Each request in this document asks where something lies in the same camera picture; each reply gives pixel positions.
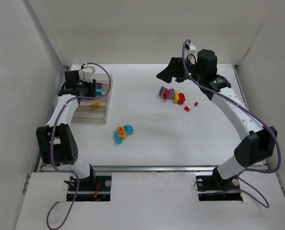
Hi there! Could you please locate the yellow black striped lego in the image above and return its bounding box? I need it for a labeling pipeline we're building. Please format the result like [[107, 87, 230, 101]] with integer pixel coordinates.
[[89, 102, 101, 107]]

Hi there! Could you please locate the yellow orange patterned lego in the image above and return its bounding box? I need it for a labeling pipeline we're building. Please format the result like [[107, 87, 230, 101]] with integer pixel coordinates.
[[117, 126, 127, 139]]

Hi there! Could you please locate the teal curved lego brick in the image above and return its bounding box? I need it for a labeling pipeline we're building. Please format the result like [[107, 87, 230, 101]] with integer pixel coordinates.
[[124, 125, 134, 135]]

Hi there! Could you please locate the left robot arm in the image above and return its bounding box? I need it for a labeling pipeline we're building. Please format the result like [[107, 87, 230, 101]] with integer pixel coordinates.
[[36, 70, 95, 183]]

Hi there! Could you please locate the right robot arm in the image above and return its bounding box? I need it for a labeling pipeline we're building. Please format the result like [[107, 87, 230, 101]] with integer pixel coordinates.
[[156, 49, 277, 191]]

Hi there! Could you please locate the purple round lego brick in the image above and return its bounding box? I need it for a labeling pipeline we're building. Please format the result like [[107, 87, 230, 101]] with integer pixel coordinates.
[[168, 89, 175, 99]]

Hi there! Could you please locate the red rounded lego brick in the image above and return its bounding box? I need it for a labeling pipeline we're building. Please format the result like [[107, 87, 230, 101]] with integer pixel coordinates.
[[177, 93, 186, 104]]

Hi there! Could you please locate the yellow lego brick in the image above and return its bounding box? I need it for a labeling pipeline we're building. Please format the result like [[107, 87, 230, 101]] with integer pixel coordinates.
[[173, 91, 179, 103]]

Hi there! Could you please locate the clear compartment container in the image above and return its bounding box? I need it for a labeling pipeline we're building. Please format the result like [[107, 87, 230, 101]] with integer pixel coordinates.
[[71, 75, 113, 124]]

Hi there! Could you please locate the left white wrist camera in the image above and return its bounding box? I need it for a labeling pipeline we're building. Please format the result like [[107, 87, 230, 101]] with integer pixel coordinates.
[[79, 65, 95, 82]]

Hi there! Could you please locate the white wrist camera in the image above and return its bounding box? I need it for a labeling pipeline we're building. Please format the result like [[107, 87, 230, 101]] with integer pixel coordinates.
[[79, 65, 95, 82], [184, 43, 197, 56]]

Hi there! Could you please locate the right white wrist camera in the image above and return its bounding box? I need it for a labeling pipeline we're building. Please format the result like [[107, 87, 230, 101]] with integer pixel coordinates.
[[184, 43, 197, 56]]

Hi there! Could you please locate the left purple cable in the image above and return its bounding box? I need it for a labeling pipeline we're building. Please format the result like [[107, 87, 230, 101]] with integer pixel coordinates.
[[46, 62, 113, 230]]

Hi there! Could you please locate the purple cable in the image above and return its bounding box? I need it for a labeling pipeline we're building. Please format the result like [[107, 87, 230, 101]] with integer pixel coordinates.
[[46, 62, 113, 230], [182, 39, 282, 208]]

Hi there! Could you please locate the aluminium front rail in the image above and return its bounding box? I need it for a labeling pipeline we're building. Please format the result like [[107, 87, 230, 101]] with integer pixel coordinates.
[[38, 165, 269, 173]]

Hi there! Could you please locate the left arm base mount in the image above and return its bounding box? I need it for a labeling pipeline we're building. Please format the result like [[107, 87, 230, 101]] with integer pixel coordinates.
[[75, 172, 112, 202]]

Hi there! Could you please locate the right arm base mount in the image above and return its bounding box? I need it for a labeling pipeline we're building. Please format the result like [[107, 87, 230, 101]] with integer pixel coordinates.
[[194, 175, 243, 201]]

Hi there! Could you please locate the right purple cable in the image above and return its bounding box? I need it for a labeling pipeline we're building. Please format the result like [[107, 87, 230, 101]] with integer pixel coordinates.
[[182, 39, 282, 208]]

